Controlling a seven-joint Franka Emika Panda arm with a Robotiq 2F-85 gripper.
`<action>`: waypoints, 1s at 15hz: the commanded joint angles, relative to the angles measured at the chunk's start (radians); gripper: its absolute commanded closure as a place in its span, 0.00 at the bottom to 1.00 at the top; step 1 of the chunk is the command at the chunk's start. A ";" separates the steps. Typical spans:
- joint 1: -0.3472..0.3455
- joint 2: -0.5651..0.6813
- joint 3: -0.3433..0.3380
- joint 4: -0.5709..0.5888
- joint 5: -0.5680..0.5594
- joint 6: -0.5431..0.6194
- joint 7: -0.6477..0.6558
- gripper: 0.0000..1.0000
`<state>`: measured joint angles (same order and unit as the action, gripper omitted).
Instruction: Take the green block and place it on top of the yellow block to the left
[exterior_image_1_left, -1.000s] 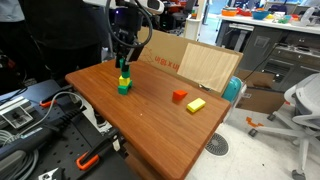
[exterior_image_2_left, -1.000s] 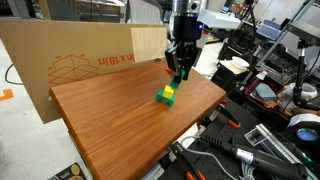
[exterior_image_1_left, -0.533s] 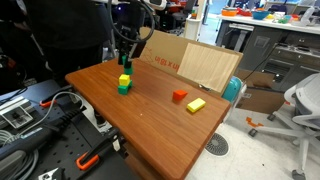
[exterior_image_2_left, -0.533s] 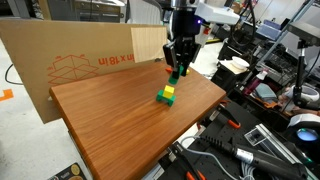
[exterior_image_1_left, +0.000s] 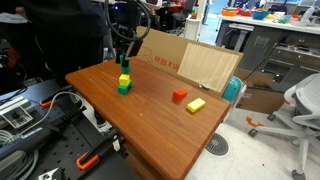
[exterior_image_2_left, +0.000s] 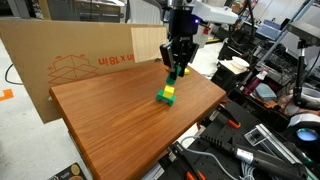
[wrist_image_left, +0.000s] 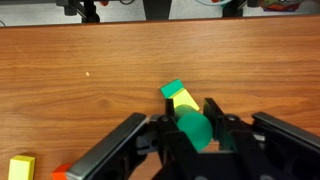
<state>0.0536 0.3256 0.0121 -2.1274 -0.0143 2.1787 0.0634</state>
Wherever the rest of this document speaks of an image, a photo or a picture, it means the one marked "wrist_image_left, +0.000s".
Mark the yellow cube block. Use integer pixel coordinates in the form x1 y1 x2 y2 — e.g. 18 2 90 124
168 87 201 113

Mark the yellow rectangular block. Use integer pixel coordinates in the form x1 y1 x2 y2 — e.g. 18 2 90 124
7 154 36 180

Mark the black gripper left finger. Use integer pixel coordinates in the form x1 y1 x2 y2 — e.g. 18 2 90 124
154 98 209 180

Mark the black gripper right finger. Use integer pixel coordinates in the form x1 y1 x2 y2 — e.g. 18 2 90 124
203 97 288 180

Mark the green square block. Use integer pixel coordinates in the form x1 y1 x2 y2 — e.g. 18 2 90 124
159 78 185 99

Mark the red patterned object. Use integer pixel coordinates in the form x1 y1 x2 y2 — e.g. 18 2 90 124
259 0 303 12

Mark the green cylinder block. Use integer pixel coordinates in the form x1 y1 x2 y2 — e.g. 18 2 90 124
173 104 214 151

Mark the orange triangular block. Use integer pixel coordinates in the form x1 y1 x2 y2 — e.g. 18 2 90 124
50 163 73 180

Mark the black post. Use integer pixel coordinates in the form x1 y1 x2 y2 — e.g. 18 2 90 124
142 0 174 21

